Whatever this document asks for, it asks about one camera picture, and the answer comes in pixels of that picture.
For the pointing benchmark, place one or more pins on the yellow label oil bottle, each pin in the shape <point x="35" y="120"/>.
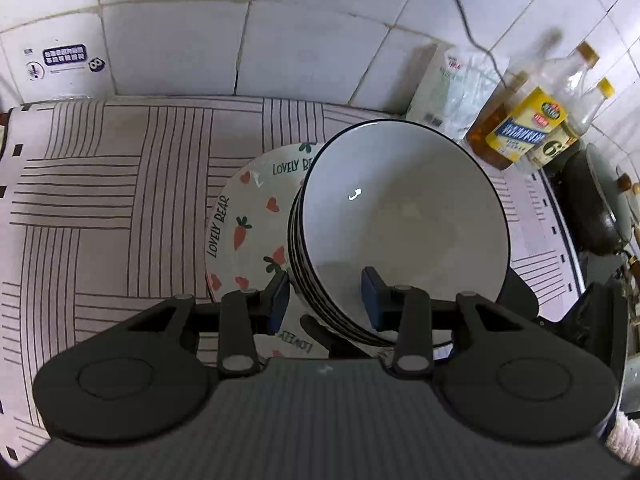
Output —
<point x="525" y="125"/>

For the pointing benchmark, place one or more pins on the striped patterned table mat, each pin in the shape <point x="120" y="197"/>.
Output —
<point x="125" y="185"/>

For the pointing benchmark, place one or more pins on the amber oil bottle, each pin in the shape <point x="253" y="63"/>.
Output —
<point x="492" y="135"/>

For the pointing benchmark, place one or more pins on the white knitted cloth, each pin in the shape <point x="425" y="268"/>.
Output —
<point x="622" y="435"/>

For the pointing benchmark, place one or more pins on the printed wall sticker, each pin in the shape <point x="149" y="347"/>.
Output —
<point x="60" y="60"/>

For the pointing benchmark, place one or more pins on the clear bottle yellow cap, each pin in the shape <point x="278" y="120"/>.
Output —
<point x="555" y="147"/>

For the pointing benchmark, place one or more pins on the stack of black-rimmed bowls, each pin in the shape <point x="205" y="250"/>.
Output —
<point x="299" y="270"/>

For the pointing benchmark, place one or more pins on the glass wok lid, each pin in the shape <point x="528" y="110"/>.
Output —
<point x="612" y="200"/>

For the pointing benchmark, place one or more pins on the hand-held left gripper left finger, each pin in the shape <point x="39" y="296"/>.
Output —
<point x="280" y="302"/>

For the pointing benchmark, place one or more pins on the white rabbit carrot plate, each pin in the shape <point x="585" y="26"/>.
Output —
<point x="245" y="210"/>

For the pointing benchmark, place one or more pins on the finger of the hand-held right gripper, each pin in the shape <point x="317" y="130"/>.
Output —
<point x="522" y="297"/>

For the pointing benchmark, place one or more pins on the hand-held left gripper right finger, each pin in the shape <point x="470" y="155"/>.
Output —
<point x="372" y="305"/>

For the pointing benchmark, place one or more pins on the clear plastic bag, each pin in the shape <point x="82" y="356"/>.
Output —
<point x="472" y="95"/>

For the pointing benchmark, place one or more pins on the dark wok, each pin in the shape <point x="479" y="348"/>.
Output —
<point x="582" y="210"/>

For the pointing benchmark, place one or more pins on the white black-rimmed bowl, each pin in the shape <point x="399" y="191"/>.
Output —
<point x="410" y="210"/>

